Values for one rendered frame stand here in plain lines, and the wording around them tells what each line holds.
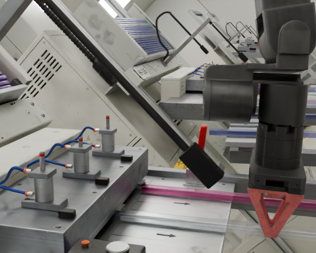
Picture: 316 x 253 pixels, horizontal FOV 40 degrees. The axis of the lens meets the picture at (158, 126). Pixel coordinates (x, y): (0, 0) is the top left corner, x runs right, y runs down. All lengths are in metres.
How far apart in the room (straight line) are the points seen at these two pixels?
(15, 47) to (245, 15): 5.07
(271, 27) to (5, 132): 0.48
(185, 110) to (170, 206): 0.91
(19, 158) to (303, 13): 0.44
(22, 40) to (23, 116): 3.13
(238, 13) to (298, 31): 7.66
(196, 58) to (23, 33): 2.10
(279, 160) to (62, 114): 1.27
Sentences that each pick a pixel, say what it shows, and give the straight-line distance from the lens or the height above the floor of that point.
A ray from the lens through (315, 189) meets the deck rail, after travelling 0.79.
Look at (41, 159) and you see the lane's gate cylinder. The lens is 0.53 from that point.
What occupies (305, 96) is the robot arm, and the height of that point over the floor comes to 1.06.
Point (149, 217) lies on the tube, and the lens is 0.62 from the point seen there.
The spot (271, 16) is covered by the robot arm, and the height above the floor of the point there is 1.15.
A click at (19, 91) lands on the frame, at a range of 0.87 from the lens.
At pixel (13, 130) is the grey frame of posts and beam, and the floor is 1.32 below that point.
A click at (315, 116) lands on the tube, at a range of 1.10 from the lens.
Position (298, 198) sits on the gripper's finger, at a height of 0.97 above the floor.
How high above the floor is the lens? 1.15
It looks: level
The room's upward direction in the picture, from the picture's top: 43 degrees counter-clockwise
